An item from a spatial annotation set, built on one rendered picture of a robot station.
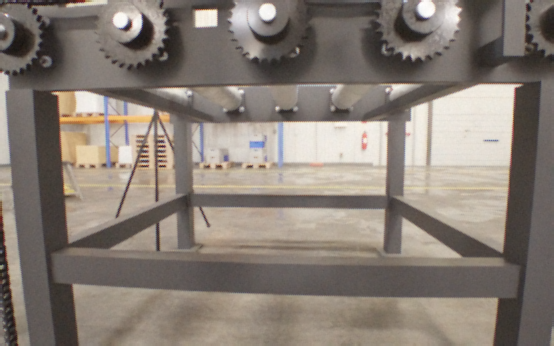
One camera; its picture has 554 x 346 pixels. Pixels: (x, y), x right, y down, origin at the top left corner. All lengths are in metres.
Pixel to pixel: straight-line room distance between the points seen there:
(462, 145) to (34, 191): 10.88
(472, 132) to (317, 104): 9.84
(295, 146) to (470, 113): 5.88
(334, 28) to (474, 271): 0.62
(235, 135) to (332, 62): 9.29
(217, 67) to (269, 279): 0.50
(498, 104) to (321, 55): 11.18
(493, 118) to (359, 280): 11.06
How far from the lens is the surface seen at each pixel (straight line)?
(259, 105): 1.60
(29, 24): 0.88
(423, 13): 0.64
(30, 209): 0.90
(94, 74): 0.81
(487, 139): 11.49
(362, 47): 0.68
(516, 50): 0.72
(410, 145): 10.31
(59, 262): 0.90
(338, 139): 9.76
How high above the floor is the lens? 0.60
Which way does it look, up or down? 5 degrees down
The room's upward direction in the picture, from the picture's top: straight up
